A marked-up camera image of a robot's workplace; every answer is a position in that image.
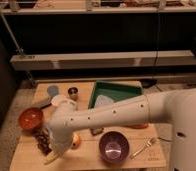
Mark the yellow banana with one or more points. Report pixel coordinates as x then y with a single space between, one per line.
50 158

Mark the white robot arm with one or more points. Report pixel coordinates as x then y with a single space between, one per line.
177 107

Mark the purple bowl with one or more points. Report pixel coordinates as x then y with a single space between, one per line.
113 147

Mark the red bowl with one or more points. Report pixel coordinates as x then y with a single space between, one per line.
31 118

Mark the green plastic tray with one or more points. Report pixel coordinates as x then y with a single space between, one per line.
115 91

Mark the small dark metal cup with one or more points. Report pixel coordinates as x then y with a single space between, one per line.
73 93

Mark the white cup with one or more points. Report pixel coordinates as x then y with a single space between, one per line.
56 100

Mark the small dark box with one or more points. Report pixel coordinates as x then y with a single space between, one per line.
96 131

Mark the blue grey cup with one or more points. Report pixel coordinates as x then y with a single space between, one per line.
52 91

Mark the orange carrot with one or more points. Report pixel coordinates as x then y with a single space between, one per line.
139 126

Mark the orange round fruit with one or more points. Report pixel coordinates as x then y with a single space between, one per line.
76 141

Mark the metal shelf rack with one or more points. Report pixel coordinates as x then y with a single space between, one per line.
108 42

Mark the dark grape bunch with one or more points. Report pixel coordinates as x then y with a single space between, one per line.
43 142

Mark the silver fork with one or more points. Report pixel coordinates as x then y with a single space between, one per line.
148 144

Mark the dark spatula handle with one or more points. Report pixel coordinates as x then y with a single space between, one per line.
42 104

